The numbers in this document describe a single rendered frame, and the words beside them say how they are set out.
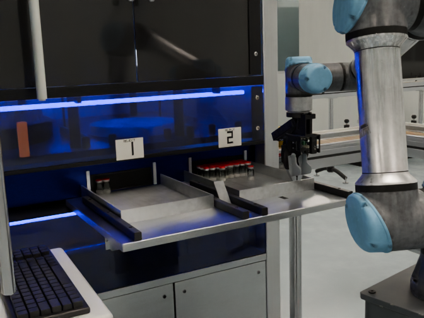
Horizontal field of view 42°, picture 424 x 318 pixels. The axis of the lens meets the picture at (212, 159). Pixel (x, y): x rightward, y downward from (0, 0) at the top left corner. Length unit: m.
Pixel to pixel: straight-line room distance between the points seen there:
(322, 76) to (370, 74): 0.36
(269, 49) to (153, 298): 0.87
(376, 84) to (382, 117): 0.06
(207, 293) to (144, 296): 0.22
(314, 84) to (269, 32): 0.46
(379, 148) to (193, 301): 0.98
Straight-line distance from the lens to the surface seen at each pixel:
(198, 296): 1.86
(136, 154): 1.64
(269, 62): 1.85
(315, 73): 1.43
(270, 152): 1.88
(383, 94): 1.09
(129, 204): 1.55
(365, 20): 1.09
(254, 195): 1.55
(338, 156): 2.22
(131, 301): 1.76
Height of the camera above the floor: 1.28
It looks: 10 degrees down
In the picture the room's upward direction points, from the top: 2 degrees counter-clockwise
